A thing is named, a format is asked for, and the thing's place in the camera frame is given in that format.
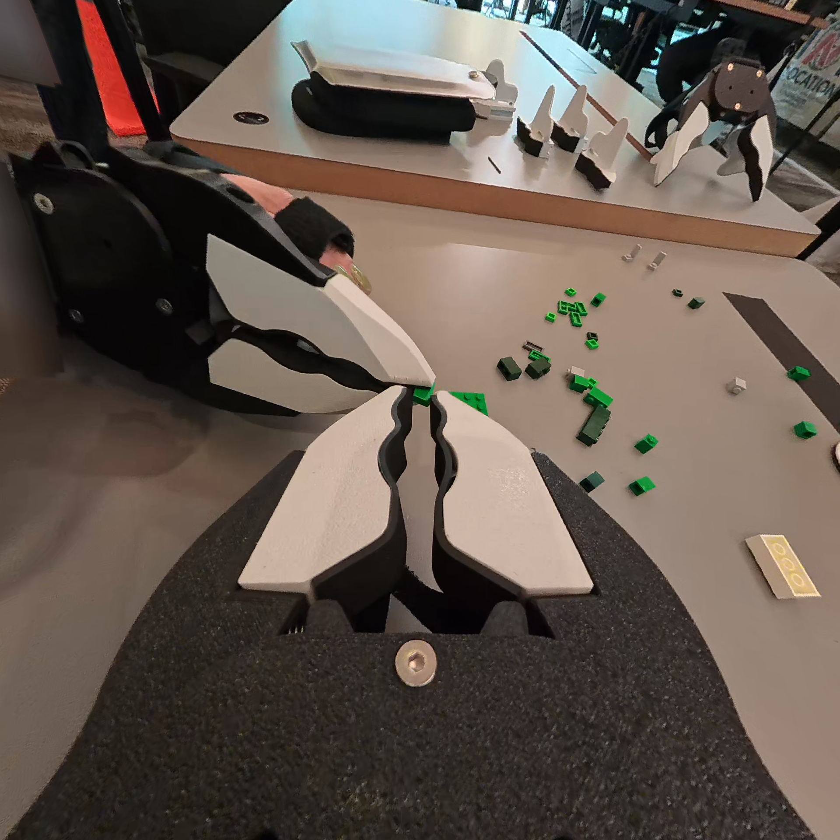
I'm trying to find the detached black and white gripper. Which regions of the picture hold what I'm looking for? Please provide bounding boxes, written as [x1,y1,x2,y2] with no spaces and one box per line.
[645,56,780,203]

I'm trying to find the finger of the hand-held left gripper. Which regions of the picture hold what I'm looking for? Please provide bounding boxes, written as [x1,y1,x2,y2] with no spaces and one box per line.
[205,234,437,389]
[206,325,388,416]

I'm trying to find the scattered loose green bricks group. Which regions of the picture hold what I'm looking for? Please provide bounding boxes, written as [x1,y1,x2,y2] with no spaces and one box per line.
[497,285,820,497]

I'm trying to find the printed banner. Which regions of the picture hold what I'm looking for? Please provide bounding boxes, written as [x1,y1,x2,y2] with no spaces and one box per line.
[771,26,840,132]

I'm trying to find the person's left hand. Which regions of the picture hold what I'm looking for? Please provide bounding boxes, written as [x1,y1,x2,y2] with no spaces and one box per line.
[223,184,373,295]

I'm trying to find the grey desk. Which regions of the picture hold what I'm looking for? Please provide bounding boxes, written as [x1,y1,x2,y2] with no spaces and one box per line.
[0,190,840,840]

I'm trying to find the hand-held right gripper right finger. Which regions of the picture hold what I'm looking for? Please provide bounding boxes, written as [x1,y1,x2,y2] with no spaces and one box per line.
[430,390,595,599]

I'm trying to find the orange panel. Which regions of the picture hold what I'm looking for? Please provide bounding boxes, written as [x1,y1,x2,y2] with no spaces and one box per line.
[75,0,160,140]

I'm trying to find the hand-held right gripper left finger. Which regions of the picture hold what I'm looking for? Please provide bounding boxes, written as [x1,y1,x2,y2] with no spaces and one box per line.
[238,385,411,592]

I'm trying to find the white table with wooden edge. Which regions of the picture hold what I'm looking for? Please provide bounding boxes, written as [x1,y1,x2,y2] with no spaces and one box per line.
[169,0,823,258]

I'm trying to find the cream rectangular brick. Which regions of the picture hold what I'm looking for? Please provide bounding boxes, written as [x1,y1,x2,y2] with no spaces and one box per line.
[745,534,822,600]

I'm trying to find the silver metal device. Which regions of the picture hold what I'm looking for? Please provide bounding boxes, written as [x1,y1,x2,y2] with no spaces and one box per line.
[290,39,519,142]

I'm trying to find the white wedge part on stand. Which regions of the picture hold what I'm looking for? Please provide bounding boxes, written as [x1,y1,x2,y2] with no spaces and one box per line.
[517,84,559,158]
[575,117,631,191]
[550,84,589,153]

